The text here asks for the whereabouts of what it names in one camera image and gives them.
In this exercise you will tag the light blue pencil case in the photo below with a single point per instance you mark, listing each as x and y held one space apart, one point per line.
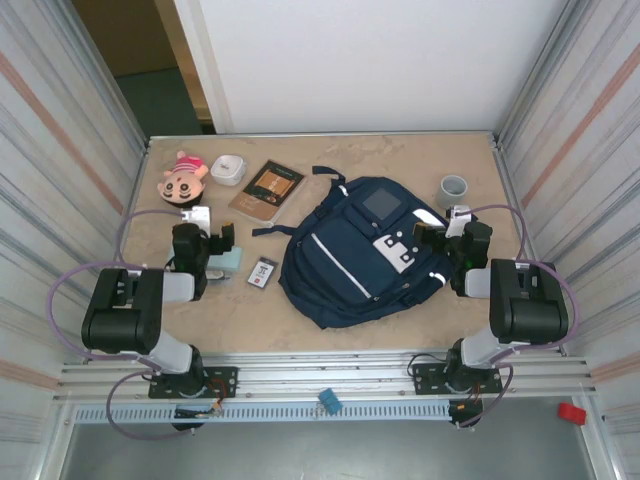
227 261

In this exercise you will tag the black ID card holder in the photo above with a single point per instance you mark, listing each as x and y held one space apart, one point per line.
261 273

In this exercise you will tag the brown book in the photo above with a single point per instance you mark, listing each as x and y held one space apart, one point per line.
267 192

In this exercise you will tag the small white rounded case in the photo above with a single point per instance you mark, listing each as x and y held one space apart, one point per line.
227 170

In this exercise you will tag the navy blue backpack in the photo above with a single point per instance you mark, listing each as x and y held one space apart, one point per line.
350 260

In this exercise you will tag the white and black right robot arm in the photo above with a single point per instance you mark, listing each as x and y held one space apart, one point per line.
527 305

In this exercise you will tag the grey cup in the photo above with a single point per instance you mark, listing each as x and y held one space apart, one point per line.
451 192

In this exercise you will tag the pink plush doll head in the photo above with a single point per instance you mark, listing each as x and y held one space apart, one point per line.
180 185

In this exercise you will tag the blue binder clip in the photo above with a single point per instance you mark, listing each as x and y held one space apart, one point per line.
329 398

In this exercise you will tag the red plastic block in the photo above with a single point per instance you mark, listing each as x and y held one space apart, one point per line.
571 413

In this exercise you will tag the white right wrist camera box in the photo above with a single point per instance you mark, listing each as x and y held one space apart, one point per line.
457 220

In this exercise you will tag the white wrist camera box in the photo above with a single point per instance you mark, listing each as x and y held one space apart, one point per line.
197 216
457 220

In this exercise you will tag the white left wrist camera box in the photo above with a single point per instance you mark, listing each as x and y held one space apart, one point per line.
197 216

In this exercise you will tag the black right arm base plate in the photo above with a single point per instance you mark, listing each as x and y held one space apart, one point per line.
427 377

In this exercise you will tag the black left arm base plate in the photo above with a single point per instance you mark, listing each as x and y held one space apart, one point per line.
225 381

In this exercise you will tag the white door frame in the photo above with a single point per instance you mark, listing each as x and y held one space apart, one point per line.
210 75

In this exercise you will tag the aluminium frame rails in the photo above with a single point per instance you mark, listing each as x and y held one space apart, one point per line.
325 372

